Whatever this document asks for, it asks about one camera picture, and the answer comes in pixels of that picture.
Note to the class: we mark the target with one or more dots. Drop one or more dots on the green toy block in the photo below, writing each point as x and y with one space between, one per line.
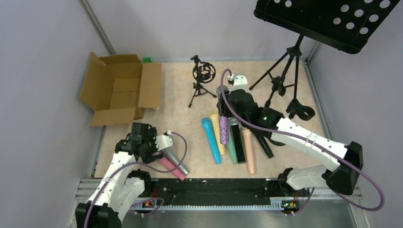
146 59

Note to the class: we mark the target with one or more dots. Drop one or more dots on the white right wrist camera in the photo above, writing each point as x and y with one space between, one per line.
238 81

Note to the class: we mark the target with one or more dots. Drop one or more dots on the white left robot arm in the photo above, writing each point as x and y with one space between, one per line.
121 185

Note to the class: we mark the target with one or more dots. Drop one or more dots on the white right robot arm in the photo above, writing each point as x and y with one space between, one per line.
340 164

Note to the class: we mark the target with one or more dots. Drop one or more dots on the silver grey microphone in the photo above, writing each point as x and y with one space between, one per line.
172 157

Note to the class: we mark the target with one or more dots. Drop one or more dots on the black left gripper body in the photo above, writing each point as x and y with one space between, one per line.
152 156

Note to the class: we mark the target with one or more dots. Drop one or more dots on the black shock mount tripod stand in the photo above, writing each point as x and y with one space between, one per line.
203 73

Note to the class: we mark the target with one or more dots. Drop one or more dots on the teal blue microphone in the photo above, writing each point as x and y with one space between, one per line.
208 129

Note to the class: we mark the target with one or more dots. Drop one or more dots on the black round-base stand with clip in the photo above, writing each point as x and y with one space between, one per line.
277 86

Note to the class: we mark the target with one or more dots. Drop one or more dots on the black music stand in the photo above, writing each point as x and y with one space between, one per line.
342 24

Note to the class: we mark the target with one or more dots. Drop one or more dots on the black microphone silver grille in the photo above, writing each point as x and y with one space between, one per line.
235 129

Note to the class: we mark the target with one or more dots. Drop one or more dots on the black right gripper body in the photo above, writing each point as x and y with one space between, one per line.
226 102

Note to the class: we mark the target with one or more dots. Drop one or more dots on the black round-base stand with holder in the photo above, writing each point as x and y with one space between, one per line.
295 108

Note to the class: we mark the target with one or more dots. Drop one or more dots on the mint green microphone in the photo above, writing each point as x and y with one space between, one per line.
231 148

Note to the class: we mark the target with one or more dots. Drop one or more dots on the brown cardboard box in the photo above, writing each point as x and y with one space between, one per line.
118 88

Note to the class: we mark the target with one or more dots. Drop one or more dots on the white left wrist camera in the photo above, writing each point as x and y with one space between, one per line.
163 141

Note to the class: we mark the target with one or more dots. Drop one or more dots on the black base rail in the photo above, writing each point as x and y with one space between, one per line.
218 194

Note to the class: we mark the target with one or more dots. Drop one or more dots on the beige pink microphone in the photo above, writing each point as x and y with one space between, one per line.
247 136

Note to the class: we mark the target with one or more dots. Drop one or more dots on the purple glitter microphone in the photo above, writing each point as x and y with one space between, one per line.
223 120

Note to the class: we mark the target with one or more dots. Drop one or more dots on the cream yellow microphone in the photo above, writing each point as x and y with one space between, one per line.
214 118

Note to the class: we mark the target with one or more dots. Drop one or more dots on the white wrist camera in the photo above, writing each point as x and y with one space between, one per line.
238 81
163 141

